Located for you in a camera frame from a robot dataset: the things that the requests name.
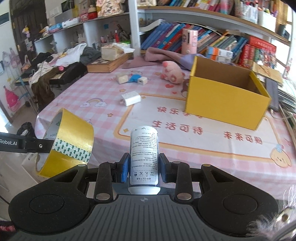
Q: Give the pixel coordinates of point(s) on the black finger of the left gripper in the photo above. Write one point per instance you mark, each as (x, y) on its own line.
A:
(21, 144)

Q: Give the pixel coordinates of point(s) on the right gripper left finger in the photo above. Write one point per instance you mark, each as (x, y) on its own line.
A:
(109, 173)

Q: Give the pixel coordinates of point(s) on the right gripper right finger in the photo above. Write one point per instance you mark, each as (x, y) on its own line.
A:
(178, 173)

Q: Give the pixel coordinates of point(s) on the white printed can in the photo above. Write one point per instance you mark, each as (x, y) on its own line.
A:
(144, 161)

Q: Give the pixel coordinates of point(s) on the white charger adapter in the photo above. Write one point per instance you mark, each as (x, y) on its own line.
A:
(130, 98)

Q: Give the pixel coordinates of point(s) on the small white cube charger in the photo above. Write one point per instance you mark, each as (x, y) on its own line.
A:
(142, 80)

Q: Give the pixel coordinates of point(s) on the pink plush pig toy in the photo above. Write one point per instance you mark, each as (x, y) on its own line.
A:
(172, 72)

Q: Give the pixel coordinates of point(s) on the cream rounded plug block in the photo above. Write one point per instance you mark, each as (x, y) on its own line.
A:
(122, 78)

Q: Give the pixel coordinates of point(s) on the pink checkered tablecloth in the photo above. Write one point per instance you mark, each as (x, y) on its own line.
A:
(264, 158)

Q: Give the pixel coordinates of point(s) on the yellow cardboard box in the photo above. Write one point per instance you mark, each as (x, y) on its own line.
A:
(226, 93)

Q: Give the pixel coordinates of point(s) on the blue clip toy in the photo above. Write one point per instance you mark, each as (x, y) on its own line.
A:
(134, 78)

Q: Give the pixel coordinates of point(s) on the pile of clothes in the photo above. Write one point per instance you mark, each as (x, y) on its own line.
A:
(59, 69)

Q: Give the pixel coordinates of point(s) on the wooden chess box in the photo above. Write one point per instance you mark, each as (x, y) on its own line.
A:
(107, 66)

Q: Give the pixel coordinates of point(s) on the purple pink blanket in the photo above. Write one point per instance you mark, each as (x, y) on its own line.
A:
(154, 55)

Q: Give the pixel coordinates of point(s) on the white paper bag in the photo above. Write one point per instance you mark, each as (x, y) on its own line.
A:
(113, 51)

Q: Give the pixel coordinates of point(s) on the orange white carton lower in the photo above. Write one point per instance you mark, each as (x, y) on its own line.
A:
(219, 58)

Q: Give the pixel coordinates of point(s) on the orange white carton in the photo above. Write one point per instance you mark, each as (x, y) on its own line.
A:
(219, 58)
(213, 51)

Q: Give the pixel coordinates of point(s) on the orange white carton upper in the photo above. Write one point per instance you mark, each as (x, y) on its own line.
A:
(213, 51)

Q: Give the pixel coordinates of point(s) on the white bookshelf unit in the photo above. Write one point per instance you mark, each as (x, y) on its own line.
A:
(134, 22)

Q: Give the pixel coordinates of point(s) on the dark smartphone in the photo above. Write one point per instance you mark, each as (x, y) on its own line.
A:
(272, 88)

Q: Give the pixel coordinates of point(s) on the stack of books papers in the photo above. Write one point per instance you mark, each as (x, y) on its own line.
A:
(286, 93)

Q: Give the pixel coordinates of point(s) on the pink cylindrical tin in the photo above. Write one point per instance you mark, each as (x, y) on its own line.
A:
(189, 41)

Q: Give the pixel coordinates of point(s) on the brown paper envelope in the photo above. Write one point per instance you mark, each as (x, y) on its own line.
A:
(267, 72)

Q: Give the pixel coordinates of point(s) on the red thick dictionary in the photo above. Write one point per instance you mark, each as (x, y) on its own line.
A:
(261, 44)

